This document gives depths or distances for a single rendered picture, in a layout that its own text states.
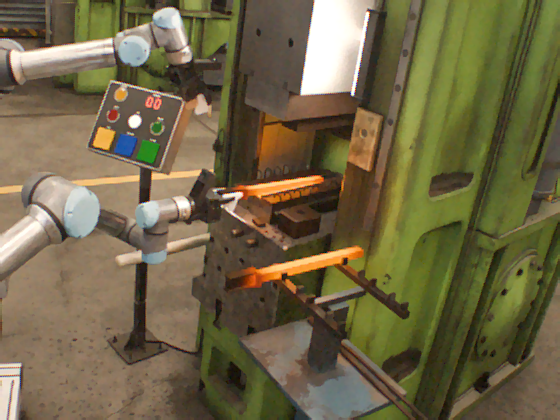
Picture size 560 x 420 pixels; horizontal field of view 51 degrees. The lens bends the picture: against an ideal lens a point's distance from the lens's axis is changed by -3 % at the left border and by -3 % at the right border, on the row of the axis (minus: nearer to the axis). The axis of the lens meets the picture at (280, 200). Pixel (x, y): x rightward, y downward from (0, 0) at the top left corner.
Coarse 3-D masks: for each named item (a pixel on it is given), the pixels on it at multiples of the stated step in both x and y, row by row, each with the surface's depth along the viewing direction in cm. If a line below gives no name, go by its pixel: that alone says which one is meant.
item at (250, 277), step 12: (336, 252) 169; (348, 252) 170; (360, 252) 172; (288, 264) 159; (300, 264) 160; (312, 264) 162; (324, 264) 165; (228, 276) 148; (240, 276) 148; (252, 276) 152; (264, 276) 153; (276, 276) 156; (228, 288) 149; (240, 288) 150
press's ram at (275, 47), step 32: (256, 0) 183; (288, 0) 173; (320, 0) 166; (352, 0) 175; (256, 32) 186; (288, 32) 175; (320, 32) 171; (352, 32) 180; (256, 64) 188; (288, 64) 178; (320, 64) 177; (352, 64) 186
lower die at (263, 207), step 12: (252, 180) 213; (264, 180) 215; (276, 180) 213; (324, 180) 217; (336, 180) 221; (276, 192) 201; (312, 192) 207; (324, 192) 211; (240, 204) 207; (252, 204) 202; (264, 204) 197; (276, 204) 196; (288, 204) 200; (336, 204) 218; (264, 216) 199
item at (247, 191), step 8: (312, 176) 217; (320, 176) 218; (264, 184) 201; (272, 184) 202; (280, 184) 203; (288, 184) 205; (296, 184) 208; (304, 184) 211; (224, 192) 187; (232, 192) 189; (240, 192) 193; (248, 192) 194; (256, 192) 196; (264, 192) 199
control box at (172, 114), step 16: (112, 96) 226; (128, 96) 224; (144, 96) 222; (160, 96) 220; (176, 96) 218; (128, 112) 222; (144, 112) 220; (160, 112) 218; (176, 112) 217; (96, 128) 225; (112, 128) 223; (128, 128) 221; (144, 128) 219; (176, 128) 217; (112, 144) 222; (160, 144) 216; (176, 144) 220; (128, 160) 219; (160, 160) 215
